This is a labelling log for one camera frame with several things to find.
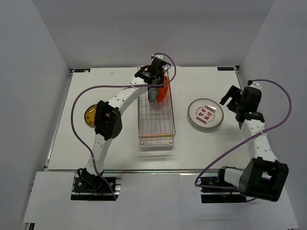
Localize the orange plate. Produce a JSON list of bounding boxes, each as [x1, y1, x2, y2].
[[156, 84, 169, 102]]

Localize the dark teal patterned plate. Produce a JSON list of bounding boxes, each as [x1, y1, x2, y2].
[[148, 87, 159, 103]]

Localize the white plate red green dots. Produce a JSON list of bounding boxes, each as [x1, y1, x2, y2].
[[188, 98, 224, 130]]

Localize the yellow patterned plate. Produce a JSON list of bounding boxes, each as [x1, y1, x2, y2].
[[84, 104, 97, 127]]

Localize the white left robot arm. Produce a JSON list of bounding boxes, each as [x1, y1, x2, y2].
[[73, 56, 169, 191]]

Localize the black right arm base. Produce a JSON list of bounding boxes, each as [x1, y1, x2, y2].
[[196, 167, 247, 204]]

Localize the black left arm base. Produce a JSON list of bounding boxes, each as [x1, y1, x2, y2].
[[71, 168, 119, 201]]

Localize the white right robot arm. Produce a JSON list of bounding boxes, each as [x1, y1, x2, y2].
[[216, 84, 289, 202]]

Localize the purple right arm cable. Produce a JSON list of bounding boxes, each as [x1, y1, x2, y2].
[[194, 78, 293, 203]]

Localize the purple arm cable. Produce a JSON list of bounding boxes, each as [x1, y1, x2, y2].
[[71, 52, 177, 201], [194, 78, 293, 203]]

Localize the wire dish rack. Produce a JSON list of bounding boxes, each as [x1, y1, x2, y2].
[[137, 64, 177, 147]]

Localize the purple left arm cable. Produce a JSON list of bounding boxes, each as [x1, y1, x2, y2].
[[71, 52, 177, 201]]

